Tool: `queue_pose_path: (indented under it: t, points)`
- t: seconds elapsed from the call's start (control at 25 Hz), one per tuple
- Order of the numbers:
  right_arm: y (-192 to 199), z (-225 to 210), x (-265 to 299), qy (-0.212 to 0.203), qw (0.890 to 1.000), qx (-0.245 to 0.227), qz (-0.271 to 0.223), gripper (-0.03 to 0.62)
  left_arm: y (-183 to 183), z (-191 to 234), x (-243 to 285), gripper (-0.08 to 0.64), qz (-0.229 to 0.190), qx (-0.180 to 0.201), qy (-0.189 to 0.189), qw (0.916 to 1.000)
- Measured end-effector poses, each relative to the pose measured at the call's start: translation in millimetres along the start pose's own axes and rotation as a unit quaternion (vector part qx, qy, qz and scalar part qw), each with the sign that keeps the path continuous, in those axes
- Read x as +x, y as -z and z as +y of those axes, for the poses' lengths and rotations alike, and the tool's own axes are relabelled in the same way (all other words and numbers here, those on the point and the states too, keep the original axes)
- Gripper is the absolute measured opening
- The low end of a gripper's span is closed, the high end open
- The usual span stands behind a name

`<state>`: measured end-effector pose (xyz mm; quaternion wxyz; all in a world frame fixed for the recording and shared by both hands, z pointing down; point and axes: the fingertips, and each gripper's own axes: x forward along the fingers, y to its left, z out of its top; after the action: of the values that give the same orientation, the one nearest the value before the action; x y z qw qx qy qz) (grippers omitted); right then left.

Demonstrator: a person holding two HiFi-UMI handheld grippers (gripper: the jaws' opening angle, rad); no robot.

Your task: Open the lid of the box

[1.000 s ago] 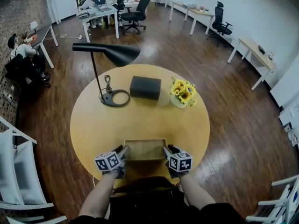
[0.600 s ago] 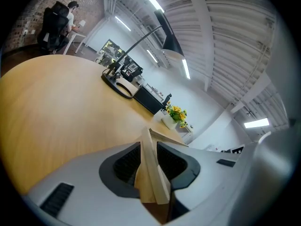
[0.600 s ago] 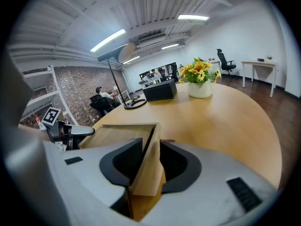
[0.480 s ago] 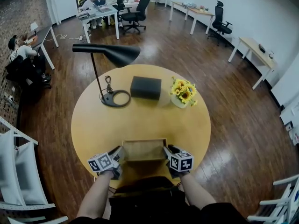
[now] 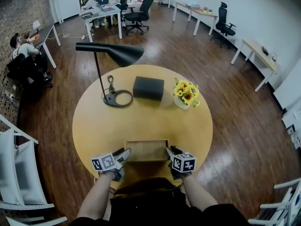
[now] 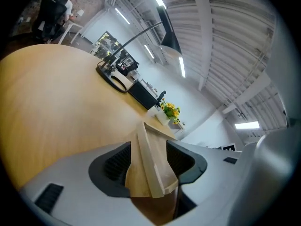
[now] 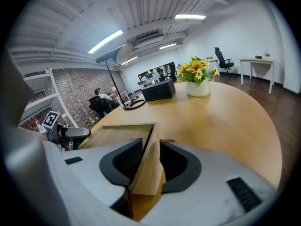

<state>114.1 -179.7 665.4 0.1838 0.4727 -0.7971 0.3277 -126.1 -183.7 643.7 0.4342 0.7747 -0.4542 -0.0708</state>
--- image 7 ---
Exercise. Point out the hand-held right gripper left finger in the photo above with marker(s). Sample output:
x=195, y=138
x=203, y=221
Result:
x=89, y=173

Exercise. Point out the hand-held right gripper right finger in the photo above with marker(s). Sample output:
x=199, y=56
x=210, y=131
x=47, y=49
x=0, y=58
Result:
x=211, y=178

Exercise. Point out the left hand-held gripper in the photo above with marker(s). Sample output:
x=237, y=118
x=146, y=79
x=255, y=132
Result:
x=55, y=132

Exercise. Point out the wooden box with sliding lid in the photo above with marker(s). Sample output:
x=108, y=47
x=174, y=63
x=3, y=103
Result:
x=150, y=168

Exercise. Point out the black rectangular box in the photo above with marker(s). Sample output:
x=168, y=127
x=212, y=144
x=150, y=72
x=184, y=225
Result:
x=158, y=91

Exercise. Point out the small black box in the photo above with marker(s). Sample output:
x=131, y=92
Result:
x=258, y=57

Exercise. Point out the white metal shelf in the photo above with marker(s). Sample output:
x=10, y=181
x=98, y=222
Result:
x=50, y=95

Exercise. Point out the dark desk with white legs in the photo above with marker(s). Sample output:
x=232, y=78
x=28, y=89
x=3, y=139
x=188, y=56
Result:
x=121, y=98

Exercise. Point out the small white table lamp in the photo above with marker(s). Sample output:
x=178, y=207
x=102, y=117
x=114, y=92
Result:
x=114, y=89

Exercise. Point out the black desk lamp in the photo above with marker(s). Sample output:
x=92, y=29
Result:
x=113, y=79

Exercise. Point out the long ceiling light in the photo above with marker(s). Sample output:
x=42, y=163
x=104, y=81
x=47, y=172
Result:
x=190, y=17
x=105, y=41
x=168, y=46
x=129, y=60

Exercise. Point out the white flower pot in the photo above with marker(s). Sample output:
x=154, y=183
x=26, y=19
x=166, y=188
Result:
x=198, y=89

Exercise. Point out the dark window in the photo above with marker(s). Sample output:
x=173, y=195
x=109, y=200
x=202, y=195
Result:
x=164, y=67

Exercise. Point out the yellow sunflower bouquet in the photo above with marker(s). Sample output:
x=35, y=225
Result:
x=196, y=68

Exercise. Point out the white air conditioner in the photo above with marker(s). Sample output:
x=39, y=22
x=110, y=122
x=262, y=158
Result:
x=149, y=41

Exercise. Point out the wooden desk with white legs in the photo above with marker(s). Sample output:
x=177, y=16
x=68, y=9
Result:
x=257, y=60
x=215, y=60

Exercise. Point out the small potted plant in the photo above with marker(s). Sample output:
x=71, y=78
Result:
x=209, y=58
x=267, y=55

